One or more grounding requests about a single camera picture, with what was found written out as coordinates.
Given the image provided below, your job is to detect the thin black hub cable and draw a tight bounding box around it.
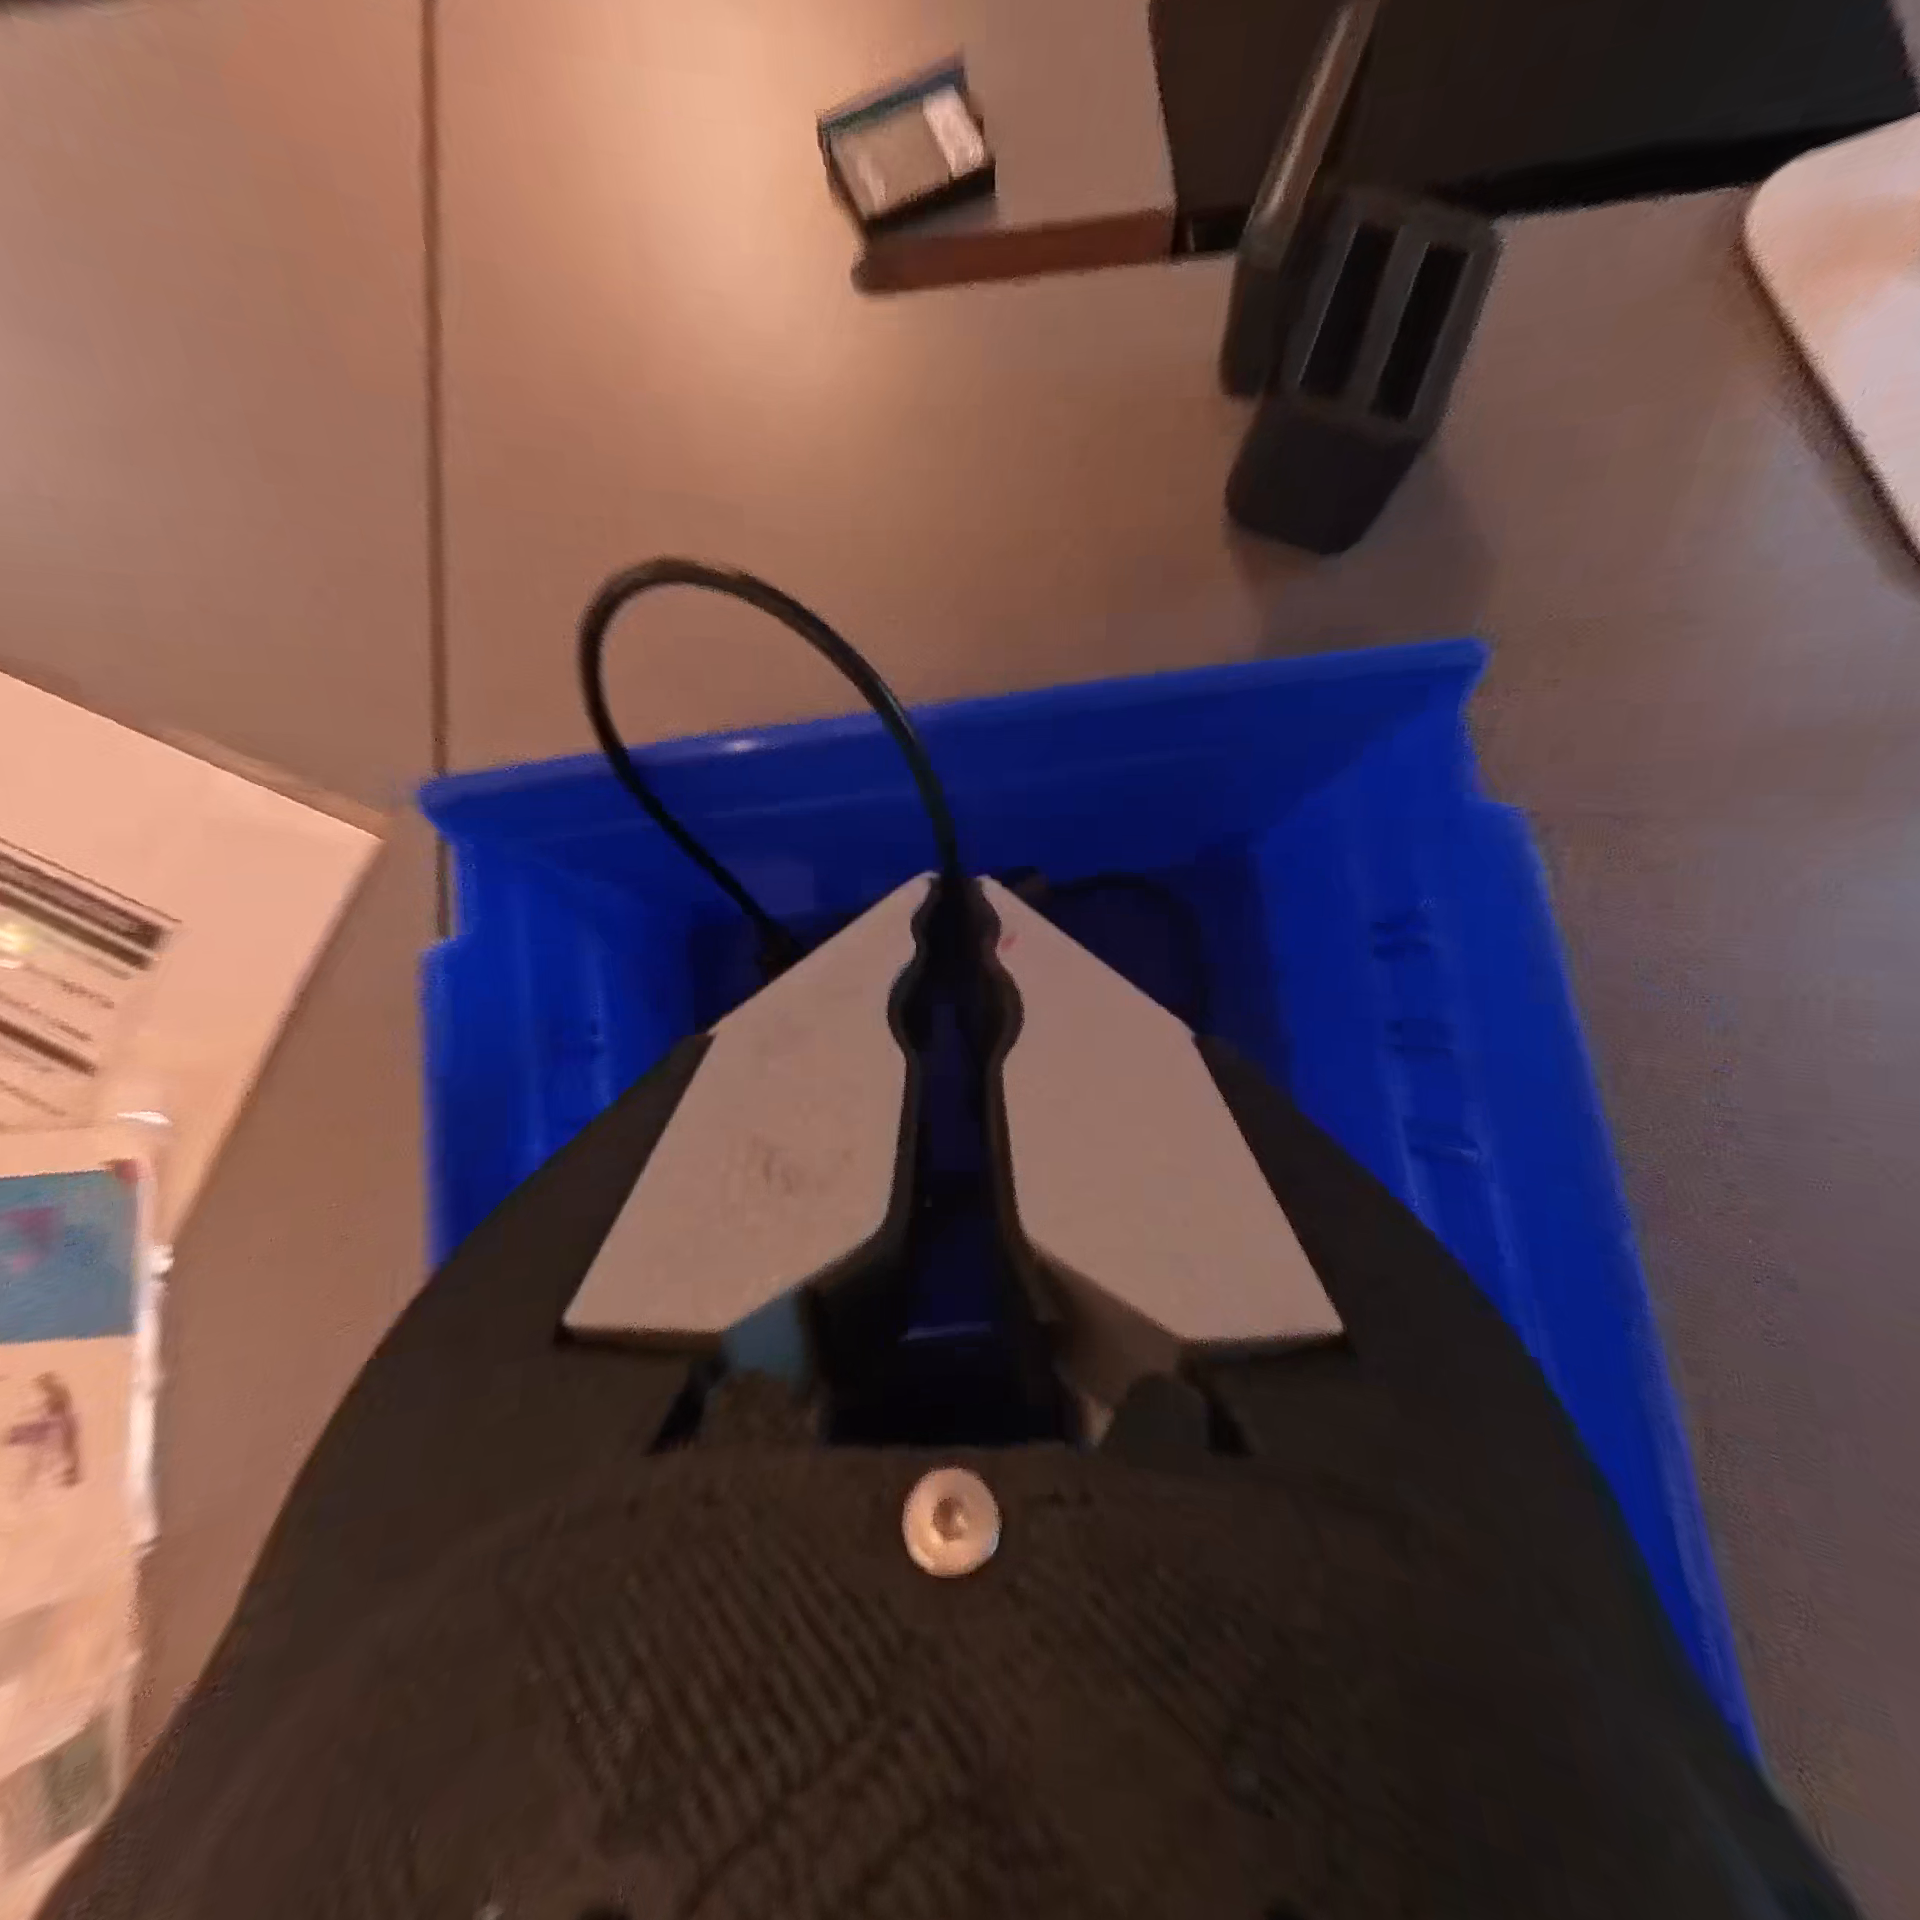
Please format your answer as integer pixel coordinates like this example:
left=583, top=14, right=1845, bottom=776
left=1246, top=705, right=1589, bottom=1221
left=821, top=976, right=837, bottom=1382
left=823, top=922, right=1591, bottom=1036
left=577, top=558, right=969, bottom=976

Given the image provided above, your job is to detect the blue plastic bin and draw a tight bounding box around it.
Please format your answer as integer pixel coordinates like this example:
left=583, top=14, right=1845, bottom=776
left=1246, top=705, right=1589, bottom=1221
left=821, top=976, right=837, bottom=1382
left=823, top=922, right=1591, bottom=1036
left=417, top=637, right=1765, bottom=1772

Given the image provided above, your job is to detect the black office chair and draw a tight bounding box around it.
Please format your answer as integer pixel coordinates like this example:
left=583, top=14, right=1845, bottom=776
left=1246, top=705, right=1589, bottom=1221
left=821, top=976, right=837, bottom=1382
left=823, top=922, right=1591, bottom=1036
left=1147, top=0, right=1920, bottom=257

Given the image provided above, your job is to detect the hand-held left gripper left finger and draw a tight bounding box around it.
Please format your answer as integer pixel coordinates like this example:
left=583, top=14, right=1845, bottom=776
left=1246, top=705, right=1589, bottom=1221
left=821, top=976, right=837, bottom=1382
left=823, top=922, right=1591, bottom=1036
left=561, top=878, right=941, bottom=1347

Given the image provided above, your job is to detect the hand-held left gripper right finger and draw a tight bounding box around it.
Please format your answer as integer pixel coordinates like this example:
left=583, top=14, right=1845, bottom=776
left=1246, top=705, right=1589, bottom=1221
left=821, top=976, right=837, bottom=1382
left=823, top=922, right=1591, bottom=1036
left=972, top=878, right=1346, bottom=1356

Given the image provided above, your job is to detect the laminated picture sheet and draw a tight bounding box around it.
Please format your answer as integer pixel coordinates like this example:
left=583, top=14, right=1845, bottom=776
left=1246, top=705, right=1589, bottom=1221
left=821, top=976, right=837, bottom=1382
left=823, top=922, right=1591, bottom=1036
left=0, top=667, right=394, bottom=1877

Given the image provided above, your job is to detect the small dark card box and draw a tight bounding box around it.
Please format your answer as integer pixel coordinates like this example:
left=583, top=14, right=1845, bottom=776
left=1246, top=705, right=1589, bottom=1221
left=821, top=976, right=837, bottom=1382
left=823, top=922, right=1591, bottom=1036
left=815, top=58, right=998, bottom=230

